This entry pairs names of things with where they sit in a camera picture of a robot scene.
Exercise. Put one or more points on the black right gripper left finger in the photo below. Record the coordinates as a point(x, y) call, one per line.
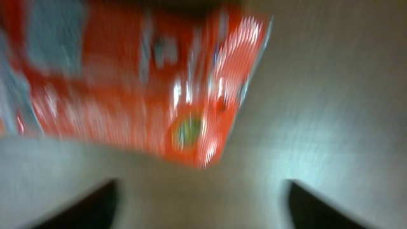
point(98, 209)

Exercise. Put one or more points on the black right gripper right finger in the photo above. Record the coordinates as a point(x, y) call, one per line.
point(307, 211)

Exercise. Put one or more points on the red candy bag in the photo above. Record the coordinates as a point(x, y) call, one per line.
point(120, 74)

